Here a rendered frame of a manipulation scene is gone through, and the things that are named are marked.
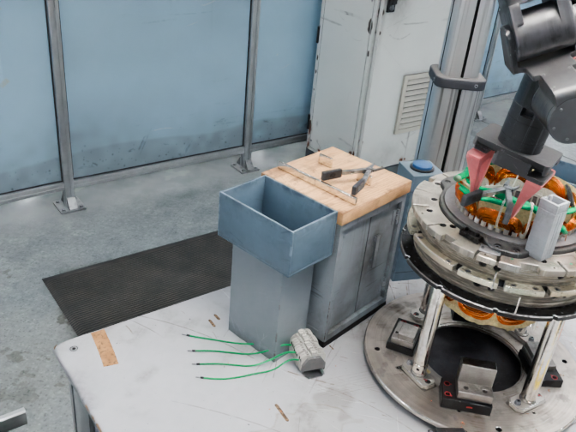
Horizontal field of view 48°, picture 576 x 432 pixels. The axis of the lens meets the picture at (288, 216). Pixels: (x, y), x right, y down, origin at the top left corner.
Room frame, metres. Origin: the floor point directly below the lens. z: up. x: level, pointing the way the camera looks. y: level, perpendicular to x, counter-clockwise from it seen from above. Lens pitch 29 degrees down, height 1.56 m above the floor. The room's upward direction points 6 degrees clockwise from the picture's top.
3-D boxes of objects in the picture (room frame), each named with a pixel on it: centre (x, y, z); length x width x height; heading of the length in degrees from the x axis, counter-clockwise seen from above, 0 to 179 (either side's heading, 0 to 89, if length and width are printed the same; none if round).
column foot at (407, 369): (0.84, -0.25, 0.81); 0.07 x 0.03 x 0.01; 33
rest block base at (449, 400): (0.79, -0.32, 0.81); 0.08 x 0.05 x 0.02; 83
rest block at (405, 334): (0.92, -0.23, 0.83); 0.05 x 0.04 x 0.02; 159
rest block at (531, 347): (0.89, -0.47, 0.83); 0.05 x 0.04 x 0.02; 5
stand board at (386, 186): (1.04, -0.08, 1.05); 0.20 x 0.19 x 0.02; 139
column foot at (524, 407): (0.80, -0.43, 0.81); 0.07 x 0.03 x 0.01; 123
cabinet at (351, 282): (1.04, -0.08, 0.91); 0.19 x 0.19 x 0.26; 49
